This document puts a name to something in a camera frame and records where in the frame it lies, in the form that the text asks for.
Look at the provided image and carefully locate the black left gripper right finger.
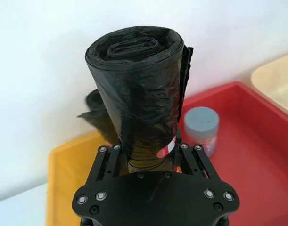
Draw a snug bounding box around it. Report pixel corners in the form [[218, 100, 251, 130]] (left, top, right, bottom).
[[173, 127, 222, 182]]

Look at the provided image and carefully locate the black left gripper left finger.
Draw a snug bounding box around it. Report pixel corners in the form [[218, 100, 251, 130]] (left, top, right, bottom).
[[86, 144, 122, 184]]

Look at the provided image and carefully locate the black garbage bag roll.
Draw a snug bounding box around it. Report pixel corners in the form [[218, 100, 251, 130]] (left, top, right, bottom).
[[76, 26, 194, 176]]

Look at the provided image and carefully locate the small jar with grey lid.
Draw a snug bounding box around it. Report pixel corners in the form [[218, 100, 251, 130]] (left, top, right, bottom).
[[183, 106, 221, 157]]

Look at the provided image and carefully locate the orange plastic tray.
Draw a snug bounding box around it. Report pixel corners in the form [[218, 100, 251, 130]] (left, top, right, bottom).
[[47, 130, 111, 226]]

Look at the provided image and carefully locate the red plastic tray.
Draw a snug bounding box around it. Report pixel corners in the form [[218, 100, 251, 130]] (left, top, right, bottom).
[[178, 81, 288, 226]]

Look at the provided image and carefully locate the cream plastic tray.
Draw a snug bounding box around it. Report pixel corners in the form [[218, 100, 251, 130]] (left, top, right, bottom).
[[251, 52, 288, 116]]

